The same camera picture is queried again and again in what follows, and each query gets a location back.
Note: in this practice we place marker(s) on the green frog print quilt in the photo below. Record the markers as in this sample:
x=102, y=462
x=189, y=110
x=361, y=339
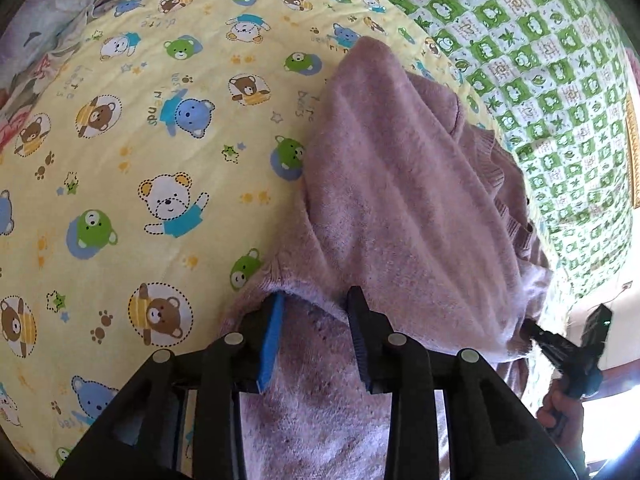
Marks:
x=550, y=60

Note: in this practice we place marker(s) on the purple knit sweater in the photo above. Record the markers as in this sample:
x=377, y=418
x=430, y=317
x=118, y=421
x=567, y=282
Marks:
x=390, y=185

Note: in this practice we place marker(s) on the golden wooden frame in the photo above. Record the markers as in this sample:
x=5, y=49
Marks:
x=634, y=160

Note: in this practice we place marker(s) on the pink floral blanket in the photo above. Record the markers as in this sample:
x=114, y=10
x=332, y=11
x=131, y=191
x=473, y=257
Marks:
x=11, y=130

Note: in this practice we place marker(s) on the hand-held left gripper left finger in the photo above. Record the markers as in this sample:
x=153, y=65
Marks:
x=270, y=340

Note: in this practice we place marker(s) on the yellow bear print bed sheet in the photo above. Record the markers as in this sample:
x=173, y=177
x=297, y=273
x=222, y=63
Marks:
x=150, y=160

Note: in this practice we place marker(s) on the purple floral blanket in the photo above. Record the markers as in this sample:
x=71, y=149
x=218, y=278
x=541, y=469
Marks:
x=60, y=0

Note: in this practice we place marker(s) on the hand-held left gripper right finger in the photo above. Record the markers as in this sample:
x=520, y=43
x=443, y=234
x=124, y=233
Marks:
x=358, y=321

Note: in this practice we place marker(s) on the person's right hand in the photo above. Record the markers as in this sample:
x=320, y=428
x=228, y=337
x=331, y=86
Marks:
x=560, y=410

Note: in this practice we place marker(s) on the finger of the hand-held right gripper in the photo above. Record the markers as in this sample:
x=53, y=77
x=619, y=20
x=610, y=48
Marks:
x=540, y=336

